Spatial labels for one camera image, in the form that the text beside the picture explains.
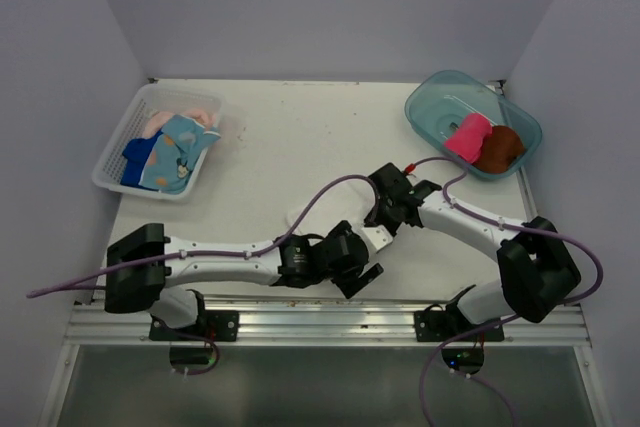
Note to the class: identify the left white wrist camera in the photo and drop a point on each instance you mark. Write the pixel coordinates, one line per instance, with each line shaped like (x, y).
(375, 238)

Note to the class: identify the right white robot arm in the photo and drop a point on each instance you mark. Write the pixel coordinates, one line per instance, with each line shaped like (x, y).
(536, 270)

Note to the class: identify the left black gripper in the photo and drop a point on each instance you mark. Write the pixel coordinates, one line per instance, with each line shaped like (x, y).
(349, 285)

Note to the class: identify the light blue patterned cloth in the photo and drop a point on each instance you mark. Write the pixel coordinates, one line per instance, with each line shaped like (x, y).
(175, 155)

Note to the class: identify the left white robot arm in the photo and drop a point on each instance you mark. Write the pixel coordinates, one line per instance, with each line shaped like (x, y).
(149, 271)

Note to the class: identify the teal transparent plastic bin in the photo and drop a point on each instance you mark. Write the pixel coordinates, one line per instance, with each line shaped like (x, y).
(437, 108)

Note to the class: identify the aluminium mounting rail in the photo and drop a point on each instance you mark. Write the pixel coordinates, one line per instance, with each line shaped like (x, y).
(320, 323)

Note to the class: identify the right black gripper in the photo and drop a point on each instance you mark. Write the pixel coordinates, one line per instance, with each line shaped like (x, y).
(393, 226)

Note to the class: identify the brown rolled towel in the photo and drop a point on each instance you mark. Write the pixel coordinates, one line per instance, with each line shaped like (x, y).
(499, 150)

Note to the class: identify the pink rolled towel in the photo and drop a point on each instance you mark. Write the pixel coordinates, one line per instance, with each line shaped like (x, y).
(467, 140)

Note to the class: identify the white towel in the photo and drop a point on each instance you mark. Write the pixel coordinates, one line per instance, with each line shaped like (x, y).
(350, 201)

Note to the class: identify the white plastic laundry basket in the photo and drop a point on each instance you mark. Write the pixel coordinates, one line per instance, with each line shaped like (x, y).
(152, 107)

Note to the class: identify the dark blue cloth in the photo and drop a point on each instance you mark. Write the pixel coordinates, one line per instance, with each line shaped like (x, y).
(136, 153)

